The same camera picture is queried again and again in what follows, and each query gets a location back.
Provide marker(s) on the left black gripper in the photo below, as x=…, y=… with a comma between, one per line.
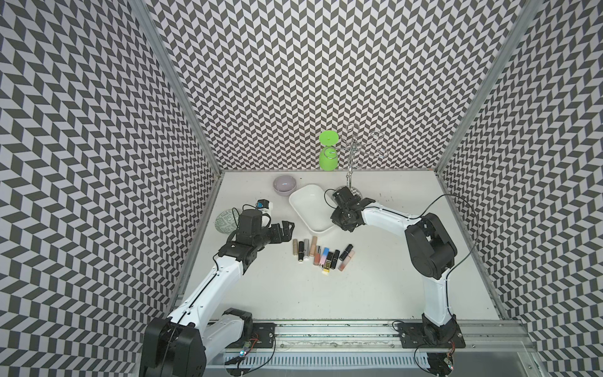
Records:
x=286, y=232

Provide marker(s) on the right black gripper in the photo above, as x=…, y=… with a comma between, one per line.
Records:
x=334, y=216

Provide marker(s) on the beige tan lipstick tube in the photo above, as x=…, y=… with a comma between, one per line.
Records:
x=313, y=247

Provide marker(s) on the black lipstick silver band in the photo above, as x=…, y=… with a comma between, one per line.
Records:
x=346, y=252

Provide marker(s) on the white plastic storage box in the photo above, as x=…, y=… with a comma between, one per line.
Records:
x=313, y=207

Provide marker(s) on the pink lip gloss tube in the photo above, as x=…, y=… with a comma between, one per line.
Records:
x=346, y=260

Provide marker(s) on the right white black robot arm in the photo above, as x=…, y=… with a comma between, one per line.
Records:
x=432, y=253

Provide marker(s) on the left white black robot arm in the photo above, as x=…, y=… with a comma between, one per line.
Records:
x=186, y=340

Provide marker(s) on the silver grey lipstick tube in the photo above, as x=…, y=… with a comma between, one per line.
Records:
x=306, y=249

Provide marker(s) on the blue pink gradient lipstick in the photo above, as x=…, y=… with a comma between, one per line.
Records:
x=324, y=257

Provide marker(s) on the black round lipstick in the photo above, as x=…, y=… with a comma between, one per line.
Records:
x=335, y=259

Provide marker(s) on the black gold square lipstick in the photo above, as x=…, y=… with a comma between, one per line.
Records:
x=328, y=262

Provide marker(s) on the red brown lip gloss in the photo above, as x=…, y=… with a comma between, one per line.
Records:
x=317, y=256

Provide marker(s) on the grey purple bowl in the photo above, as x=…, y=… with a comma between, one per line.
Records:
x=284, y=185

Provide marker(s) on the green plastic cup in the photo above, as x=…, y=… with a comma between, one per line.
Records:
x=329, y=158

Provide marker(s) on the green patterned small bowl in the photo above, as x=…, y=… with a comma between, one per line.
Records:
x=227, y=221

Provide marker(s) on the chrome metal stand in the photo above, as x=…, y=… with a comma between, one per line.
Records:
x=355, y=150

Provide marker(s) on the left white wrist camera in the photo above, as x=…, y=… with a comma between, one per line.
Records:
x=264, y=204

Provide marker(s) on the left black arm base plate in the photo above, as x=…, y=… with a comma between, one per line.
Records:
x=260, y=335

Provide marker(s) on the aluminium front rail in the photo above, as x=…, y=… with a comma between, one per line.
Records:
x=497, y=336

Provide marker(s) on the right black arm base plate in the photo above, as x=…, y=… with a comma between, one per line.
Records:
x=418, y=335

